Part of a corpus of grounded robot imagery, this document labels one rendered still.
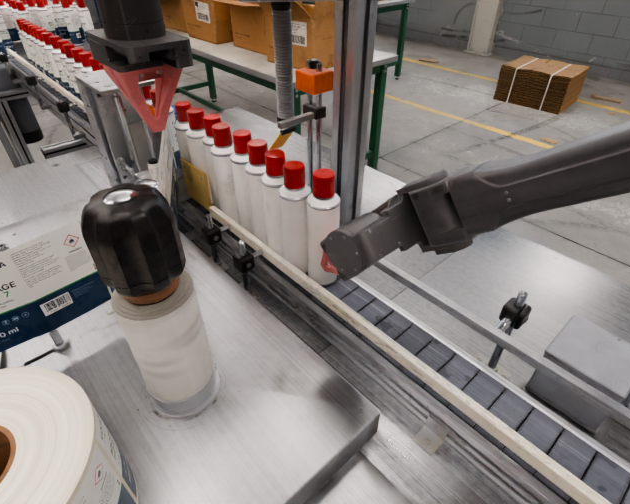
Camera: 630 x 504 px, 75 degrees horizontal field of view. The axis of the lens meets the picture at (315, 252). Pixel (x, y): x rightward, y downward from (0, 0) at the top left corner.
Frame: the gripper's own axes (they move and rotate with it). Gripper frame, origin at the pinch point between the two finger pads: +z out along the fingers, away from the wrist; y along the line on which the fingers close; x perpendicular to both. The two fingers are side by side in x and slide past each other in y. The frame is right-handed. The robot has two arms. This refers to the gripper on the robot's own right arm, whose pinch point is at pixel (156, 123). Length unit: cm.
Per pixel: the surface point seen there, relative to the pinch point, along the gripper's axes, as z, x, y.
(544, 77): 86, 402, -94
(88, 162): 37, 10, -78
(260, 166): 14.1, 18.8, -6.8
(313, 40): 25, 132, -114
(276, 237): 25.3, 17.3, -1.4
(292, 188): 13.5, 17.3, 3.2
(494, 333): 22.3, 22.3, 36.3
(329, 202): 14.2, 19.5, 9.0
